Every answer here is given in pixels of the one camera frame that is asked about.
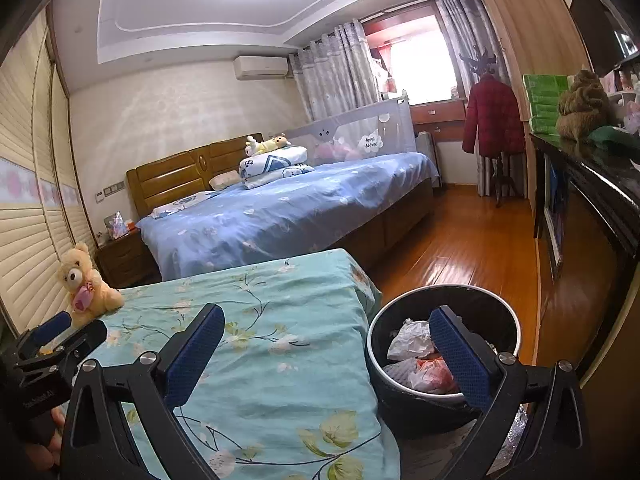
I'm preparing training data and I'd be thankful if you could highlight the red clear plastic bag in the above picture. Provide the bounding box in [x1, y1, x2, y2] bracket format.
[383, 354, 459, 394]

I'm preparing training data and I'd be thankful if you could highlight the white red paper bag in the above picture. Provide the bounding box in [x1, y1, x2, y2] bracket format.
[387, 318, 436, 362]

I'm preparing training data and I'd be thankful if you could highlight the black trash bin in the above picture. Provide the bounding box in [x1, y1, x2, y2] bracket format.
[366, 285, 521, 439]

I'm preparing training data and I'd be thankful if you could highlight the person's left hand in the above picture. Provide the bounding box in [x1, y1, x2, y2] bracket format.
[22, 406, 66, 476]

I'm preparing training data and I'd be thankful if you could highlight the silver foil bag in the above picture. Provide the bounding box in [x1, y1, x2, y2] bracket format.
[488, 404, 528, 474]

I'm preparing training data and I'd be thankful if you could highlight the beige teddy bear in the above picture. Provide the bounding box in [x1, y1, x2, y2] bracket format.
[58, 242, 125, 328]

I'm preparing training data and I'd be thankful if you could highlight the wooden nightstand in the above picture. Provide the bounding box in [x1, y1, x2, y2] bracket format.
[96, 228, 162, 289]

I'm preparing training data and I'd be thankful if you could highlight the teal floral tablecloth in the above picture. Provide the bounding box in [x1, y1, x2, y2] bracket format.
[94, 249, 400, 479]

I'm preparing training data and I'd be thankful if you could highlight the wooden headboard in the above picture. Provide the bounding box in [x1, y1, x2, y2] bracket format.
[126, 136, 246, 218]

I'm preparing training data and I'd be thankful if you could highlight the black tv cabinet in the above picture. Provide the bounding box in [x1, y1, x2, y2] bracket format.
[528, 133, 639, 382]

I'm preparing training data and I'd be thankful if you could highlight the beige pillow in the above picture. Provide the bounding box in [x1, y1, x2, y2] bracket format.
[208, 170, 241, 192]

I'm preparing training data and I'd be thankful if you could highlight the blue floral bed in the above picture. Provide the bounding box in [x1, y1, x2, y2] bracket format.
[138, 152, 438, 281]

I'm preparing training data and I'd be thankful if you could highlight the folded blue white quilt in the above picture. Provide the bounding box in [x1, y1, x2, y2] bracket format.
[239, 146, 314, 188]

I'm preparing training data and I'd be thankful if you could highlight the yellow plush dog toy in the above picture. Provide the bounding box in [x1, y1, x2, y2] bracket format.
[244, 134, 290, 157]

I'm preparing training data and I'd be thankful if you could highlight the red jacket on stand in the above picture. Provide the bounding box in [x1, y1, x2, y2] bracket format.
[462, 74, 525, 158]

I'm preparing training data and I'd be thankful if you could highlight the brown plush toy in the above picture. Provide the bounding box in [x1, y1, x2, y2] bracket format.
[555, 70, 616, 142]

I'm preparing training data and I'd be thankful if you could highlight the wooden desk under window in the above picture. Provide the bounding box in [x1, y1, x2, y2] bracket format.
[410, 100, 466, 143]

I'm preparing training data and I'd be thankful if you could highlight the green boxes stack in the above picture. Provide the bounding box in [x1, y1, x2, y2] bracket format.
[523, 74, 570, 136]

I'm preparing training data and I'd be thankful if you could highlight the white air conditioner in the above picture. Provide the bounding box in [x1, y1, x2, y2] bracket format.
[233, 56, 288, 80]

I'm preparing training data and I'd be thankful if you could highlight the wooden wardrobe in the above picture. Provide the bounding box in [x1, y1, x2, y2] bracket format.
[466, 0, 594, 201]

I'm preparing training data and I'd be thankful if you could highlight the grey curtain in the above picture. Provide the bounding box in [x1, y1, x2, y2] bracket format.
[288, 20, 381, 122]

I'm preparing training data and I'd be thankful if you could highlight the grey bed guard rail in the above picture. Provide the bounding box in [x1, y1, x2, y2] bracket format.
[284, 99, 416, 166]

